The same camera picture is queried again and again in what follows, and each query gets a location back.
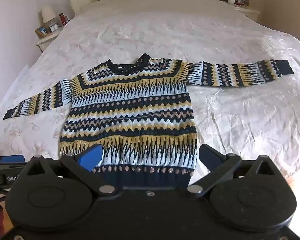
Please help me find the navy yellow white patterned sweater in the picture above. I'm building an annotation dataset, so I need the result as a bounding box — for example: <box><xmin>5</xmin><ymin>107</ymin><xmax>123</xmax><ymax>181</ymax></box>
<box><xmin>3</xmin><ymin>53</ymin><xmax>294</xmax><ymax>188</ymax></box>

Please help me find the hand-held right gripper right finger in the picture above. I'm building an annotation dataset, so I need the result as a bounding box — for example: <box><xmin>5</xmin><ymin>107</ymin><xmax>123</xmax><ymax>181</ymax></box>
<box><xmin>187</xmin><ymin>144</ymin><xmax>281</xmax><ymax>197</ymax></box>

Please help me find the cream nightstand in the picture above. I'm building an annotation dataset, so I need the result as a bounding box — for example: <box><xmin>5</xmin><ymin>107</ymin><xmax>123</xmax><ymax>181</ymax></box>
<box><xmin>36</xmin><ymin>21</ymin><xmax>73</xmax><ymax>53</ymax></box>
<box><xmin>222</xmin><ymin>0</ymin><xmax>261</xmax><ymax>23</ymax></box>

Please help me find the bed with cream floral bedspread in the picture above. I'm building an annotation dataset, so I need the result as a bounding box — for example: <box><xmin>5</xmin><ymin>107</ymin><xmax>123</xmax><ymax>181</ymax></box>
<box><xmin>0</xmin><ymin>0</ymin><xmax>300</xmax><ymax>180</ymax></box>

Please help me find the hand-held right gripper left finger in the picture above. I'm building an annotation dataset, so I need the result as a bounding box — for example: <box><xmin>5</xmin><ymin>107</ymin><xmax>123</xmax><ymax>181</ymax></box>
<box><xmin>20</xmin><ymin>144</ymin><xmax>116</xmax><ymax>195</ymax></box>

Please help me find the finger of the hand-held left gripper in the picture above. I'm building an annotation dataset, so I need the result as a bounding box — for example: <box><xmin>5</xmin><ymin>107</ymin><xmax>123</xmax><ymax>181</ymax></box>
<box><xmin>0</xmin><ymin>155</ymin><xmax>25</xmax><ymax>165</ymax></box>

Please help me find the table lamp with glass base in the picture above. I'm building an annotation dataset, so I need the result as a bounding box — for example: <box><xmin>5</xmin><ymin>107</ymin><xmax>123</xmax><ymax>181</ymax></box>
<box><xmin>41</xmin><ymin>5</ymin><xmax>59</xmax><ymax>30</ymax></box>

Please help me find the wooden photo frame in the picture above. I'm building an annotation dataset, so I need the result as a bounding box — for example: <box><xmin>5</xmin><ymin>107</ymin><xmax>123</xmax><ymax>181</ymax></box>
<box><xmin>35</xmin><ymin>26</ymin><xmax>49</xmax><ymax>38</ymax></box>

